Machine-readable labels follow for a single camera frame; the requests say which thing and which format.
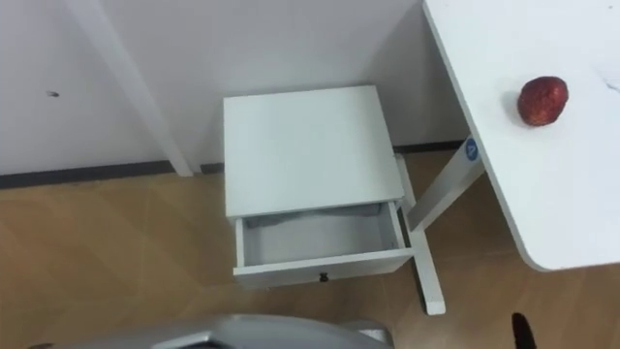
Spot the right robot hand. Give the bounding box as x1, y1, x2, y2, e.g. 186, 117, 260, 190
511, 312, 537, 349

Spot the white desk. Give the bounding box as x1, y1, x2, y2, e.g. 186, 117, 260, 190
394, 0, 620, 317

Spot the open white cabinet drawer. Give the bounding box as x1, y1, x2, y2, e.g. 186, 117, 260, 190
232, 201, 416, 292

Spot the red strawberry soft toy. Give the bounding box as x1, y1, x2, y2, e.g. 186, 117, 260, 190
516, 76, 570, 128

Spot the white bedside cabinet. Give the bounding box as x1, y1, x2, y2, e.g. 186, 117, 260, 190
222, 84, 417, 292

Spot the robot body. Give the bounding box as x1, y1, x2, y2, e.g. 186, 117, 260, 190
26, 313, 396, 349

